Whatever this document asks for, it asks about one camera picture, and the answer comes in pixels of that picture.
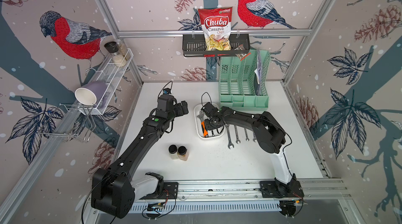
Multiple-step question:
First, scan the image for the white plastic storage box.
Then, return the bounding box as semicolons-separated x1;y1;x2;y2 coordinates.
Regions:
194;104;226;141

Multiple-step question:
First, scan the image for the orange handled adjustable wrench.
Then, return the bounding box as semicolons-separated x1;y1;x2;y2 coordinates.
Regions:
197;110;209;138

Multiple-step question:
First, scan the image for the silver ring end wrench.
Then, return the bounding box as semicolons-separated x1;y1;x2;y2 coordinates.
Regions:
225;124;234;150

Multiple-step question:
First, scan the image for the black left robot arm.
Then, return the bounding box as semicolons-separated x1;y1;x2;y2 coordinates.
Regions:
90;94;188;219

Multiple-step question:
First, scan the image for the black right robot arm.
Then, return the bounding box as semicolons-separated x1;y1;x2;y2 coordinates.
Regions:
201;102;304;198

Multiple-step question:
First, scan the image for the black lid orange spice jar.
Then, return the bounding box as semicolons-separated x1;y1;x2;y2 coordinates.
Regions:
178;146;189;161

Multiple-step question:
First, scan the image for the green plastic file organizer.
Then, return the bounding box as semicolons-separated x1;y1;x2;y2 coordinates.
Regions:
219;50;271;111

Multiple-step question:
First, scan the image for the small snack packet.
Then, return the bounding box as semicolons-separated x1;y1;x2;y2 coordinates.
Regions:
235;44;250;61

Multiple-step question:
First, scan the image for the clear glass jar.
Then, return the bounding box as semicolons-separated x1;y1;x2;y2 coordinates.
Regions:
116;39;130;61

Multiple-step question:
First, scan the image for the purple white paper cup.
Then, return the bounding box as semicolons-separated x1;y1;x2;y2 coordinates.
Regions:
74;81;107;106

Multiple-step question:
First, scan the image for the black lid white jar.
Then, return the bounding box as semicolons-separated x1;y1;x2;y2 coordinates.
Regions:
104;41;127;67

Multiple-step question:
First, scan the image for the red Chuba chips bag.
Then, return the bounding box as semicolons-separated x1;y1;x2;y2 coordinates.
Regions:
198;7;232;51

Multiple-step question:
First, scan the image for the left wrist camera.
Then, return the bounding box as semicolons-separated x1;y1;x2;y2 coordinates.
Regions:
162;88;172;95

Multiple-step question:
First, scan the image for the white wire wall shelf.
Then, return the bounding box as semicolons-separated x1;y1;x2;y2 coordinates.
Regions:
81;49;134;115

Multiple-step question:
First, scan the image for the black wire hanging basket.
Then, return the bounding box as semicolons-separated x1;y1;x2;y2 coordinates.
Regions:
182;33;251;58

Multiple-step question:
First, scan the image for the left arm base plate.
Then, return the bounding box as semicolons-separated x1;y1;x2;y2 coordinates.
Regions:
140;182;179;200

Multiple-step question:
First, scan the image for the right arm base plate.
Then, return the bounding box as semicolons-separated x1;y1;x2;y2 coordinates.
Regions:
259;179;304;198

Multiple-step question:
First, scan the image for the chrome wire cup rack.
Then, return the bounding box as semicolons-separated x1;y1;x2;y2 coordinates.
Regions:
36;103;96;143

